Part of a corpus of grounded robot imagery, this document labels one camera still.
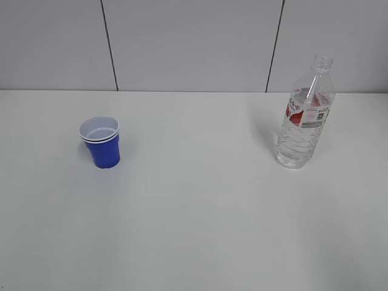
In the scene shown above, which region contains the white-rimmed paper cup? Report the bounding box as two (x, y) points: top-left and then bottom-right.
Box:
(79, 116), (119, 142)

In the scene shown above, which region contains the clear Wahaha water bottle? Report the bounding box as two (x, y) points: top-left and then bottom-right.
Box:
(276, 55), (335, 169)

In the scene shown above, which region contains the blue paper cup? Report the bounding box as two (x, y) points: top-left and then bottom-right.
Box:
(82, 132), (121, 169)

